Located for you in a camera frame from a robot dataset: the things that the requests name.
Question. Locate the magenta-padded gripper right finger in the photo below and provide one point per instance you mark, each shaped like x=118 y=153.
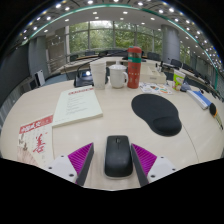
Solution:
x=144 y=159

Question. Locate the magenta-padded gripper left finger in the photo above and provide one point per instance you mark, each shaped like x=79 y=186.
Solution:
x=81 y=158

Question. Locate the black computer mouse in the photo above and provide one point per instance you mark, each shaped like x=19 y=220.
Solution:
x=118 y=156

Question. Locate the black mouse pad with wrist rest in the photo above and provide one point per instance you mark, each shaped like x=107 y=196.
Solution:
x=155 y=110

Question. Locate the red and white magazine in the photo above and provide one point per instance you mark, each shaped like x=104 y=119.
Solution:
x=35 y=140

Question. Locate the cream paper booklet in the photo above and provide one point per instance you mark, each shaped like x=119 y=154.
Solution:
x=78 y=105

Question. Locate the colourful sticker sheet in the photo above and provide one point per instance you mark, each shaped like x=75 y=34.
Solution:
x=156 y=88

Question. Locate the blue and white book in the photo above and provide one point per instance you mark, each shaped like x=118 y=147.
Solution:
x=200 y=99

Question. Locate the grey gooseneck microphone base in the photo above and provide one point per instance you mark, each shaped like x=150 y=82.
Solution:
x=185 y=87

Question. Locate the cream desk organizer box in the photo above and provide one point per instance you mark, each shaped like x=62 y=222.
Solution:
x=153 y=75

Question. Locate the stack of white paper cups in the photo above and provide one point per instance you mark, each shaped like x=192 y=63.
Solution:
x=98 y=75

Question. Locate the green and white paper cup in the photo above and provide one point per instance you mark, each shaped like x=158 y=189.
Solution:
x=178 y=80

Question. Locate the white lidded mug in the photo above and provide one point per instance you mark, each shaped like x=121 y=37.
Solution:
x=117 y=77

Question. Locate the red drink bottle green band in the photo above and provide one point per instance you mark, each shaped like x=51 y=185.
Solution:
x=134 y=71

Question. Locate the grey box appliance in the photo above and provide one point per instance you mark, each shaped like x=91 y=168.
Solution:
x=33 y=84

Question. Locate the white standing board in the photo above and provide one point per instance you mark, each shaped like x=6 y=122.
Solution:
x=40 y=78

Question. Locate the long curved conference desk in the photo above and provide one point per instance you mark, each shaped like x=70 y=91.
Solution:
x=83 y=63

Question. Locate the row of dark office chairs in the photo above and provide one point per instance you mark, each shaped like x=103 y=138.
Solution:
x=175 y=62

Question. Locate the ceiling lights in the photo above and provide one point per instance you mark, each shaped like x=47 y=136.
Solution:
x=125 y=12

